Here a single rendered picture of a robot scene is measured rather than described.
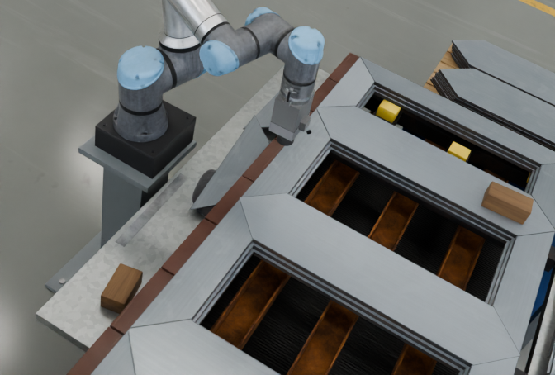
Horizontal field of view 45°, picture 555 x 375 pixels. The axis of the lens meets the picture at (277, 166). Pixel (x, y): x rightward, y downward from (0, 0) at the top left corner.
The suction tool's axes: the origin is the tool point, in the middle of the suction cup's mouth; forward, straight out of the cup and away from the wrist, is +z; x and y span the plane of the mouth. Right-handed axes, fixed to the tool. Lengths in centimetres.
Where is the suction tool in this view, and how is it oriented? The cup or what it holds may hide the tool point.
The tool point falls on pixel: (285, 139)
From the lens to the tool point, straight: 163.8
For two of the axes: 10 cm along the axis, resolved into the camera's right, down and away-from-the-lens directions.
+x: -8.7, -4.4, 2.2
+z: -1.5, 6.6, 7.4
